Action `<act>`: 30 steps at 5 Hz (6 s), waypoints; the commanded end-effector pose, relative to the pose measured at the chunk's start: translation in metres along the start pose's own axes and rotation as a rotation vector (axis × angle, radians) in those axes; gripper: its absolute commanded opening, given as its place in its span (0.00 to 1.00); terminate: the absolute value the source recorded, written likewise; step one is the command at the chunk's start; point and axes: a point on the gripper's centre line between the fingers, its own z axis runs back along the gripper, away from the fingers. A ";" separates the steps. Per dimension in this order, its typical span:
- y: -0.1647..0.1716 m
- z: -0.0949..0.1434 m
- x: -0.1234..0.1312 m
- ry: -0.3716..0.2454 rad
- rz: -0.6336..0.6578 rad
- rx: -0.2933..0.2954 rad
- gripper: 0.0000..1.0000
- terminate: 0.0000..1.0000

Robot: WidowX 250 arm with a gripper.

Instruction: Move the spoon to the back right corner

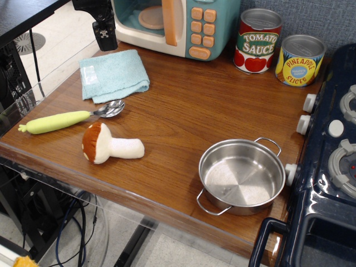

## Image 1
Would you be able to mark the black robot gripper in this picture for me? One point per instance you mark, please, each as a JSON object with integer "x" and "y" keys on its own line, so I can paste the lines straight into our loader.
{"x": 104, "y": 30}

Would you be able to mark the yellow handled metal spoon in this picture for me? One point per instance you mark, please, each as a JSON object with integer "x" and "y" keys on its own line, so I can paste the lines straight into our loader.
{"x": 63, "y": 120}

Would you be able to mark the light blue folded cloth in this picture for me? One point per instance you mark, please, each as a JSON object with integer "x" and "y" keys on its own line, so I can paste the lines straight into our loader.
{"x": 113, "y": 76}

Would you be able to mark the black desk at left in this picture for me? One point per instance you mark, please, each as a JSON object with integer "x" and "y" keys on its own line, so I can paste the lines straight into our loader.
{"x": 18, "y": 17}

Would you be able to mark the toy teal microwave oven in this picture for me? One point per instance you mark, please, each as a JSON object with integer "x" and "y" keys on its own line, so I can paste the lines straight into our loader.
{"x": 198, "y": 30}

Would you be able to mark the plush brown mushroom toy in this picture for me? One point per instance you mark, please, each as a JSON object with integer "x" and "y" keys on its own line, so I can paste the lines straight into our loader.
{"x": 98, "y": 145}

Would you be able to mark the tomato sauce can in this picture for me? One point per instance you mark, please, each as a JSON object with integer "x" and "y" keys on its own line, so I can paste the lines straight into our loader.
{"x": 258, "y": 34}

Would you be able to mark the pineapple slices can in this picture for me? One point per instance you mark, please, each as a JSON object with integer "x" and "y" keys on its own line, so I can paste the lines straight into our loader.
{"x": 299, "y": 60}

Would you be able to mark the stainless steel pot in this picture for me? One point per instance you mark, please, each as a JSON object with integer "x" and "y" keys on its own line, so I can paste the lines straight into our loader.
{"x": 240, "y": 176}

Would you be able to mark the white stove knob upper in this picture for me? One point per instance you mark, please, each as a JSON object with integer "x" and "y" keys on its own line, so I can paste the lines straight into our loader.
{"x": 309, "y": 102}

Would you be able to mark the white stove knob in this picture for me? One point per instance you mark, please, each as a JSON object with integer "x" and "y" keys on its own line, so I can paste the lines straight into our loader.
{"x": 303, "y": 124}
{"x": 309, "y": 102}
{"x": 290, "y": 170}

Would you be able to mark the white stove knob middle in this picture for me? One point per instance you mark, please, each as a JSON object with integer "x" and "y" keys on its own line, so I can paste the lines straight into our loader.
{"x": 303, "y": 124}

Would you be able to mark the white stove knob lower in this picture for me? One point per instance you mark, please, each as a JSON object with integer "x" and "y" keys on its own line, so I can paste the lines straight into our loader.
{"x": 290, "y": 170}

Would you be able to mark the dark blue toy stove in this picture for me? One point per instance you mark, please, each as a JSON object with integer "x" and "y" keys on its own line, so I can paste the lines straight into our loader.
{"x": 320, "y": 229}

